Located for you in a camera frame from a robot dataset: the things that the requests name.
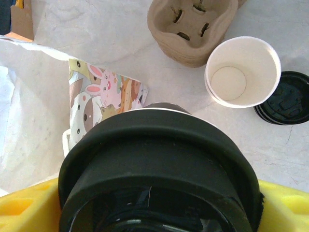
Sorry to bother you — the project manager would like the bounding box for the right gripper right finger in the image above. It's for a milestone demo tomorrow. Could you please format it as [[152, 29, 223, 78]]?
[[253, 180, 309, 232]]

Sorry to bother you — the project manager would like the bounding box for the brown cardboard box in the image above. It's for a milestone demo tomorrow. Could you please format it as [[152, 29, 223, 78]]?
[[4, 0, 34, 44]]

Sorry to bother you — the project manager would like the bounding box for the brown pulp cup carrier stack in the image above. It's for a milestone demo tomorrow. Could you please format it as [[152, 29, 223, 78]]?
[[146, 0, 247, 69]]

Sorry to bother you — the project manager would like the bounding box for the white paper gift bag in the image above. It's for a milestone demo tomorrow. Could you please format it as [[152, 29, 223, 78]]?
[[0, 35, 150, 197]]

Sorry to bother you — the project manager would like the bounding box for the single black cup lid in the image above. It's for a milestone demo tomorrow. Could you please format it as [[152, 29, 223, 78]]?
[[57, 111, 264, 232]]

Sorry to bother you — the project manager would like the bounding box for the stack of paper cups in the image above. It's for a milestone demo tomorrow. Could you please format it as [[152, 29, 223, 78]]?
[[204, 36, 282, 109]]

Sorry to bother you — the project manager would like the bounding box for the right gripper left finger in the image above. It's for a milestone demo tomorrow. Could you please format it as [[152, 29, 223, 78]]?
[[0, 178, 65, 232]]

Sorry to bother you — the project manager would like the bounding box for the navy blue cloth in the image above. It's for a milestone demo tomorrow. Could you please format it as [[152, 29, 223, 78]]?
[[0, 0, 12, 36]]

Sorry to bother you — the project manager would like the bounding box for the stack of black lids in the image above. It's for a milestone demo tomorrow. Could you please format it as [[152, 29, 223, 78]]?
[[253, 71, 309, 126]]

